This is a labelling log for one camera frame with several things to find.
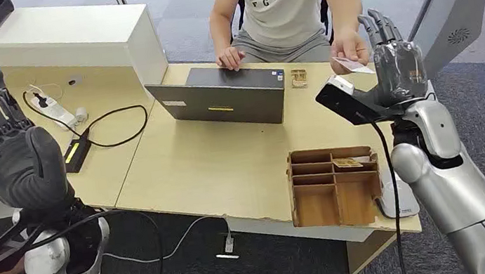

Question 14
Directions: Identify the thin white cable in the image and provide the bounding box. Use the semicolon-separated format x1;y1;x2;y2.
27;79;65;106

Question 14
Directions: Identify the wooden compartment organizer box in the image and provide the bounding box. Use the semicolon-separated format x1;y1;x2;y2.
283;139;388;236

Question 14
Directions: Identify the person's left hand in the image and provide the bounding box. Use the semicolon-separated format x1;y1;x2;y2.
326;28;373;77

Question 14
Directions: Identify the black power adapter yellow label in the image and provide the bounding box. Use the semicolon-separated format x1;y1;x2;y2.
60;136;97;176

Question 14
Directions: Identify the white card reader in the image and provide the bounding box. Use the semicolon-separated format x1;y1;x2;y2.
371;165;421;223

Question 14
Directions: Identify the white desk shelf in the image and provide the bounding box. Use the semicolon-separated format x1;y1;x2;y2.
0;0;173;112

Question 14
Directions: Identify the black office chair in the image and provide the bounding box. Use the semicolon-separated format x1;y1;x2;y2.
224;0;336;58

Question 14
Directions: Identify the black power cable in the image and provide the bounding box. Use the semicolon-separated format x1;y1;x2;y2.
21;75;152;159

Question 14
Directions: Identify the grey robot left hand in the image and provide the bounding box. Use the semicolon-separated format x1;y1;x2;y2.
0;36;78;218

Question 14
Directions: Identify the white charger plug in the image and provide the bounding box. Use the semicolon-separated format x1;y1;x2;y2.
73;105;90;124

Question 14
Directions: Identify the dark grey laptop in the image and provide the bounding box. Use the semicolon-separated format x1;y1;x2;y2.
143;56;292;142

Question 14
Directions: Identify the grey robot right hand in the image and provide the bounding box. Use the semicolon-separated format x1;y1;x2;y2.
341;2;431;115

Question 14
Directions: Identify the small wooden card holder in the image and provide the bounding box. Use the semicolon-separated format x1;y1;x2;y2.
289;68;310;91

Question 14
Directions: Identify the white cable under desk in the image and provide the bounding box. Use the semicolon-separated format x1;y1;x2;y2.
100;213;235;270

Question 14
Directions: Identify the beige desk side panel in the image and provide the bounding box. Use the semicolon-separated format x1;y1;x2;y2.
343;227;404;274

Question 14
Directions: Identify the white power strip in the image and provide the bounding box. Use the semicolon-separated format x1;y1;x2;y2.
29;86;81;136

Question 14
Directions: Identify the white plug adapter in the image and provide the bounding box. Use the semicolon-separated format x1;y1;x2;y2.
211;231;241;263

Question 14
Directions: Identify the wooden room key card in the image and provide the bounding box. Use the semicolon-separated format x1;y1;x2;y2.
332;154;364;171

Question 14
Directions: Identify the white ID card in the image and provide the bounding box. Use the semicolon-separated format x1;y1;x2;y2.
333;52;376;80

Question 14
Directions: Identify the person's right hand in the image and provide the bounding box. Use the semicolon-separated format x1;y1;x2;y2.
214;44;248;74

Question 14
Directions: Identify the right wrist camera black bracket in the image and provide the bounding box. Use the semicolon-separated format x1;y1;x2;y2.
312;65;410;131

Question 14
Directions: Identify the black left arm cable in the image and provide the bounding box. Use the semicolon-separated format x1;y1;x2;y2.
24;203;168;274

